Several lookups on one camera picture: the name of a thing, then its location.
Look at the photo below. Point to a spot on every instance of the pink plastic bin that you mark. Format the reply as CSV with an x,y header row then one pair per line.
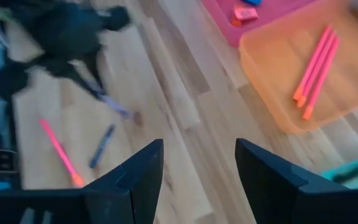
x,y
275,12

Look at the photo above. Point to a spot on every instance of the pink eraser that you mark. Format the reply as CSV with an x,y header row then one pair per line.
x,y
245,13

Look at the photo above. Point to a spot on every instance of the pink pencil with orange eraser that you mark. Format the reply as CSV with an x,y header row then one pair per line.
x,y
314,60
322,77
318,68
59,149

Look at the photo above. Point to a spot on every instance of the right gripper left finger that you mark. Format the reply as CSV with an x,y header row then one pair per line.
x,y
73,207

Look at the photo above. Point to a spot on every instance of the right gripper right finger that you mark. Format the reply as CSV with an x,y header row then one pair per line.
x,y
291,199

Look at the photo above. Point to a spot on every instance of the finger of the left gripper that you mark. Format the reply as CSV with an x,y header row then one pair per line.
x,y
11,81
94,68

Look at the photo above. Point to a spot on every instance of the translucent purple pen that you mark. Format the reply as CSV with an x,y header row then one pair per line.
x,y
117,107

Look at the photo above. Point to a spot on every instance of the orange plastic bin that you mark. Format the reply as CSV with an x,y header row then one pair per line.
x,y
275,77

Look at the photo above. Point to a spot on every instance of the small black camera box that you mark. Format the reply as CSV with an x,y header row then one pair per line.
x,y
3,160

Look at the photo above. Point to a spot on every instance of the orange-red eraser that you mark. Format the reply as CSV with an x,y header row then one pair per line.
x,y
235,22

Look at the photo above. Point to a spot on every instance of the dark blue crayon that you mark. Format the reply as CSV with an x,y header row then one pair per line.
x,y
102,146

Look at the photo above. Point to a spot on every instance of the blue eraser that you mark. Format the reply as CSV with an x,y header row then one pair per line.
x,y
253,2

